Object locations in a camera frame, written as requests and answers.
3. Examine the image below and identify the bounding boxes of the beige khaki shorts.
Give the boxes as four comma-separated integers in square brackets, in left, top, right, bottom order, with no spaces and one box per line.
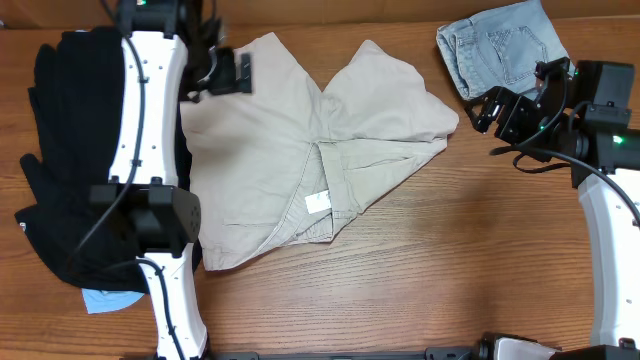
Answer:
[180,34,459,271]

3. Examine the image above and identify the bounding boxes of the light blue garment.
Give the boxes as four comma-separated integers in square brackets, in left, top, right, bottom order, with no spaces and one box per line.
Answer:
[82,289,144,314]

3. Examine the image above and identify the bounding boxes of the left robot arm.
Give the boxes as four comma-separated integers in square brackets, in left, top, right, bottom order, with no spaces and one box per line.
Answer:
[89,0,252,359]

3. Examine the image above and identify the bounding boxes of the black garment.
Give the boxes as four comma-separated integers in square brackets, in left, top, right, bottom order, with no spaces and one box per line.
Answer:
[15,27,148,293]

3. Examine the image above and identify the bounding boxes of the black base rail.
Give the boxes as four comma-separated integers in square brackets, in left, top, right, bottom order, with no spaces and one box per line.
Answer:
[203,346,489,360]

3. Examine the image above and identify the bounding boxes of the folded light blue jeans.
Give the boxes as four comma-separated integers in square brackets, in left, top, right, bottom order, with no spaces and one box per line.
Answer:
[436,0,568,100]

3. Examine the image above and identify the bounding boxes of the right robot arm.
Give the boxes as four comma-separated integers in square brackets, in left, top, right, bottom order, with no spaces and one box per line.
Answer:
[465,58,639,359]

